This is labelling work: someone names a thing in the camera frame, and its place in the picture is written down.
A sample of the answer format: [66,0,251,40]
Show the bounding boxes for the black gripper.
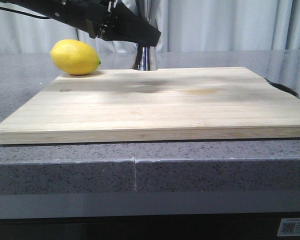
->
[44,0,161,47]

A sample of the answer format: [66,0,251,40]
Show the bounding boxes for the steel double jigger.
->
[129,0,159,71]

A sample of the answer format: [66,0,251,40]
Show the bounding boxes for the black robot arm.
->
[3,0,161,47]

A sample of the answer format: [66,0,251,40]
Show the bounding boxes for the yellow lemon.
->
[49,39,101,75]

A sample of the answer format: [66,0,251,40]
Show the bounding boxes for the grey curtain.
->
[0,0,300,54]

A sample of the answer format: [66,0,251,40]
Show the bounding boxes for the wooden cutting board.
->
[0,67,300,145]

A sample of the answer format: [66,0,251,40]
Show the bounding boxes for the white QR label sticker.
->
[277,218,300,237]

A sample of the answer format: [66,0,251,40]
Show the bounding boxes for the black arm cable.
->
[0,4,51,20]

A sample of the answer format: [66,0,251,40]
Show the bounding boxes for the black cutting board handle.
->
[265,78,300,99]

